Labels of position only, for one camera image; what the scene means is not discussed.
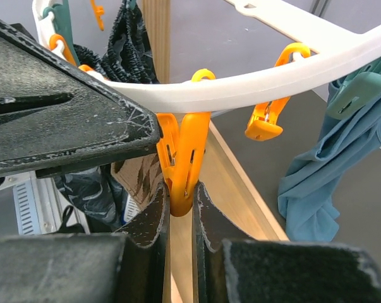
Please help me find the white plastic sock hanger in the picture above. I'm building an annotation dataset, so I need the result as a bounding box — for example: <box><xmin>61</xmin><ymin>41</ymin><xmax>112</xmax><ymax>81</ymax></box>
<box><xmin>31</xmin><ymin>0</ymin><xmax>381</xmax><ymax>115</ymax></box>

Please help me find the wooden rack base tray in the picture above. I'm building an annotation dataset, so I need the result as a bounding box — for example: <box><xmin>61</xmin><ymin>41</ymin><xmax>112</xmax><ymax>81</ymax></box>
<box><xmin>170</xmin><ymin>122</ymin><xmax>288</xmax><ymax>302</ymax></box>

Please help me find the dark patterned sock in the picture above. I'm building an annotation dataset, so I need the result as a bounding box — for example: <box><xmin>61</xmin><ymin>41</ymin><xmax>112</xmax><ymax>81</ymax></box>
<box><xmin>54</xmin><ymin>0</ymin><xmax>159</xmax><ymax>231</ymax></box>

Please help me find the teal blue sock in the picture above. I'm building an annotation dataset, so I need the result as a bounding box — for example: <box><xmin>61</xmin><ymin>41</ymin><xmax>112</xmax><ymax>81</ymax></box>
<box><xmin>277</xmin><ymin>58</ymin><xmax>381</xmax><ymax>242</ymax></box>

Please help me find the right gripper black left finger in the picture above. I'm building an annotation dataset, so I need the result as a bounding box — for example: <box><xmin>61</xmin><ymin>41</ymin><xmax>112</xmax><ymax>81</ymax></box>
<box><xmin>0</xmin><ymin>183</ymin><xmax>171</xmax><ymax>302</ymax></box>

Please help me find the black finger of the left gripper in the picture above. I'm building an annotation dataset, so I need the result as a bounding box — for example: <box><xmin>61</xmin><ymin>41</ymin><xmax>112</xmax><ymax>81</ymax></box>
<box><xmin>0</xmin><ymin>20</ymin><xmax>160</xmax><ymax>178</ymax></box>

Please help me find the orange clip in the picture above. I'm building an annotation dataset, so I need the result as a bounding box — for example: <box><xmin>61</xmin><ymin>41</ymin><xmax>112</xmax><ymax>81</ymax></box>
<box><xmin>155</xmin><ymin>68</ymin><xmax>217</xmax><ymax>218</ymax></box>
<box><xmin>90</xmin><ymin>0</ymin><xmax>104</xmax><ymax>31</ymax></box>
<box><xmin>49</xmin><ymin>34</ymin><xmax>77</xmax><ymax>66</ymax></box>
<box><xmin>245</xmin><ymin>42</ymin><xmax>311</xmax><ymax>141</ymax></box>

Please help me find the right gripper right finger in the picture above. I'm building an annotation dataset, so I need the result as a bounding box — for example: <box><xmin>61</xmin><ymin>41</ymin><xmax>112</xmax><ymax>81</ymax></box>
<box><xmin>192</xmin><ymin>182</ymin><xmax>381</xmax><ymax>302</ymax></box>

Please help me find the teal clip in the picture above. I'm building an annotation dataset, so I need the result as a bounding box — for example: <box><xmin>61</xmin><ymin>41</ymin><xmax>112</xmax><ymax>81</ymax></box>
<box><xmin>327</xmin><ymin>57</ymin><xmax>381</xmax><ymax>120</ymax></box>
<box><xmin>43</xmin><ymin>0</ymin><xmax>76</xmax><ymax>57</ymax></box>

